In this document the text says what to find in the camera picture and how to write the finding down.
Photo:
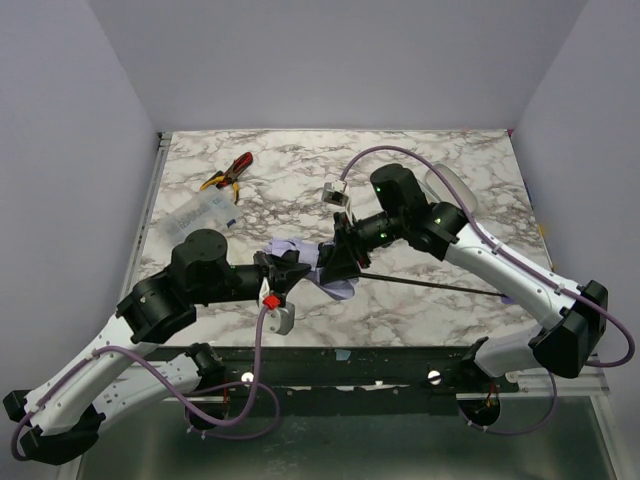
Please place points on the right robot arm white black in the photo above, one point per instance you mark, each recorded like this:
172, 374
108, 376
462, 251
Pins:
569, 316

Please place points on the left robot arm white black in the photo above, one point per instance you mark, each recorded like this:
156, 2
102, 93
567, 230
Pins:
60, 420

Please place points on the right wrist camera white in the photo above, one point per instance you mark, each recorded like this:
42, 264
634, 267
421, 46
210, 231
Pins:
337, 193

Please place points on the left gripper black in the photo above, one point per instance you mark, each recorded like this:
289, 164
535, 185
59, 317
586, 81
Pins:
270, 273

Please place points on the blue tape piece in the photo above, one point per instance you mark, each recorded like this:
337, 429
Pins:
342, 355

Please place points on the beige zippered umbrella case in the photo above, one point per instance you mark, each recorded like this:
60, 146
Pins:
436, 191

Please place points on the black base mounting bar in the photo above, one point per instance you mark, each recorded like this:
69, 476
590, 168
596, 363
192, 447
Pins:
309, 381

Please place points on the clear plastic screw box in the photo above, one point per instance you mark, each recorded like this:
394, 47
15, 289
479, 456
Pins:
207, 209

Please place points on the lilac umbrella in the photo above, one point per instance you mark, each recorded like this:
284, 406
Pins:
295, 249

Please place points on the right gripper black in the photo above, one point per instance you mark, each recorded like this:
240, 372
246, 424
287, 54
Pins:
345, 245

